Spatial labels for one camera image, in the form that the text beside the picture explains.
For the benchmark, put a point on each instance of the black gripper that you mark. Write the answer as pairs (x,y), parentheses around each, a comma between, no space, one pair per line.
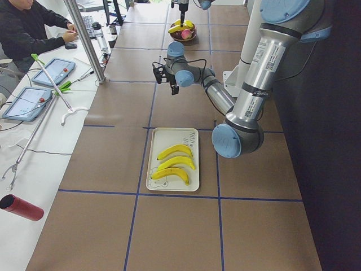
(171,80)
(183,6)

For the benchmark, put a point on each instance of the ripe yellow banana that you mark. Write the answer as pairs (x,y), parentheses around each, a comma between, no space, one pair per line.
(172,171)

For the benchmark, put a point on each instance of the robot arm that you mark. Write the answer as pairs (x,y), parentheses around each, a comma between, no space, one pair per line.
(203,4)
(274,26)

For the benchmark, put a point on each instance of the wicker fruit basket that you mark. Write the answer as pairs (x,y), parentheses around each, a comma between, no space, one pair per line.
(193,36)

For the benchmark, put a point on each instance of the white bear tray plate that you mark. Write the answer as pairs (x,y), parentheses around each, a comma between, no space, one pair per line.
(163,138)

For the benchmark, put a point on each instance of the pink red apple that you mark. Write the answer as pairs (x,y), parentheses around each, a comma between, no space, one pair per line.
(186,34)

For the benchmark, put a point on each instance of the dark red apple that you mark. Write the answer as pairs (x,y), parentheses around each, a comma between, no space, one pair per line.
(177,35)

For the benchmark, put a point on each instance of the grey water bottle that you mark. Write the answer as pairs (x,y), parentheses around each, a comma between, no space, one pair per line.
(98,32)

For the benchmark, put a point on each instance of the black computer mouse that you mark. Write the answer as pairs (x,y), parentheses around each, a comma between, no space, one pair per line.
(70,46)

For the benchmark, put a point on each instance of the blue teach pendant far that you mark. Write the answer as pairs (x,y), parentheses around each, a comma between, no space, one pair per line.
(57,68)

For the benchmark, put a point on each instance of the blue teach pendant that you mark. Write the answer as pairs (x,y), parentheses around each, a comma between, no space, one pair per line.
(28,104)
(57,68)

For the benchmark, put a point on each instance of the blue teach pendant near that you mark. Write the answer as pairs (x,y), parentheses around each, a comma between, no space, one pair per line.
(28,104)

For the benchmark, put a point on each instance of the seated person black jacket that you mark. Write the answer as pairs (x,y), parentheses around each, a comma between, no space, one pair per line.
(23,31)

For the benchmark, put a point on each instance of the red cylinder bottle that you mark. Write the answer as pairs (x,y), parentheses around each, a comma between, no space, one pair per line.
(18,206)

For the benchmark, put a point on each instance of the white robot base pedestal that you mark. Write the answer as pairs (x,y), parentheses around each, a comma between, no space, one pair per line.
(234,79)

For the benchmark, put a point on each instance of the aluminium frame post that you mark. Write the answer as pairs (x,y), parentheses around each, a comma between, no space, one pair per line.
(85,39)

